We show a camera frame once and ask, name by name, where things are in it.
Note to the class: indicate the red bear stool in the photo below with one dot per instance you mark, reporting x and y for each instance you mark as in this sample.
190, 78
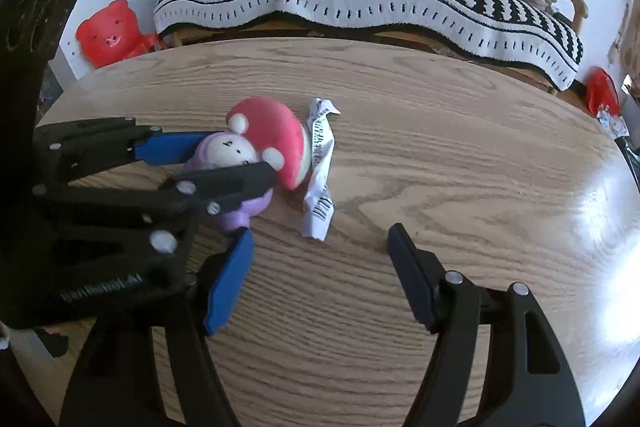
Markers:
107, 32

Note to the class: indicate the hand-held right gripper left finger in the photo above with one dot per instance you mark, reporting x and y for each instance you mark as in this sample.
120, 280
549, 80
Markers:
227, 287

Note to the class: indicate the black chair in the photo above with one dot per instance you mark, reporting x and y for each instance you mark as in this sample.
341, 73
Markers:
631, 162

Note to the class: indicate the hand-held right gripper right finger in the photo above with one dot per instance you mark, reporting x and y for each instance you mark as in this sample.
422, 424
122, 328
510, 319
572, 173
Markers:
412, 277

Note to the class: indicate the red mushroom purple plush toy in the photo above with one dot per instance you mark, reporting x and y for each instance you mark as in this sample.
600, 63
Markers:
270, 127

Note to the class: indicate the white barcode wrapper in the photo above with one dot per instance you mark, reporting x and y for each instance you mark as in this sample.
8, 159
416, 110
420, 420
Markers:
320, 157

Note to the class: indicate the red plastic bag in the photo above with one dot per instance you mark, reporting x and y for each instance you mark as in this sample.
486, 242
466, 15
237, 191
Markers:
602, 89

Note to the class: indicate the crumpled white papers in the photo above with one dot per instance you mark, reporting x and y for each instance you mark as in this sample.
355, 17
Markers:
612, 122

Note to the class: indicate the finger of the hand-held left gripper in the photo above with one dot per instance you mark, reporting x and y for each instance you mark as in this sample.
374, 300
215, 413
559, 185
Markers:
225, 187
170, 147

